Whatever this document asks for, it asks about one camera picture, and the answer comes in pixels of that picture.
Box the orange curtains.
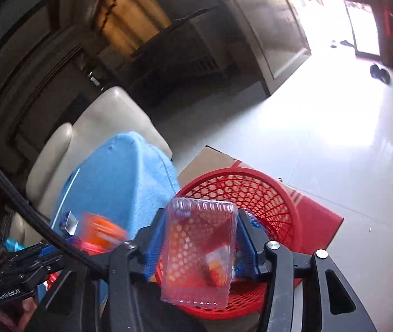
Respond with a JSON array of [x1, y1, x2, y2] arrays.
[[94, 0, 171, 58]]

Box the black cable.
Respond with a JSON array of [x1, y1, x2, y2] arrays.
[[0, 142, 109, 281]]

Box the blue tablecloth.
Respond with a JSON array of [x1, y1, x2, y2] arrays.
[[51, 131, 180, 241]]

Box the cream leather sofa right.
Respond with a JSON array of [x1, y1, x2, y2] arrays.
[[24, 86, 172, 247]]

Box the clear plastic clamshell tray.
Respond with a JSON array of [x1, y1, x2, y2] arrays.
[[161, 197, 238, 309]]

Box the red mesh trash basket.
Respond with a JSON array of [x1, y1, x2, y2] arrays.
[[156, 167, 302, 320]]

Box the teal thermos bottle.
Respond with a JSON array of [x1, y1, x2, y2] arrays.
[[4, 238, 24, 253]]

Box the white thin stick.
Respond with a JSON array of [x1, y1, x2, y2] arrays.
[[51, 167, 80, 229]]

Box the white baby crib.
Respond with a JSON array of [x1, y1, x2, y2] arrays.
[[131, 6, 235, 82]]

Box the dark blue product box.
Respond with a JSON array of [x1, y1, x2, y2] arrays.
[[58, 211, 78, 237]]

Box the cardboard box on floor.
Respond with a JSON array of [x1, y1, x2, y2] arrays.
[[178, 146, 242, 187]]

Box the orange white medicine box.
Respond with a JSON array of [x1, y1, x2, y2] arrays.
[[75, 212, 129, 256]]

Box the wooden door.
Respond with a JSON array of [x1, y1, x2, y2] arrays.
[[229, 0, 311, 96]]

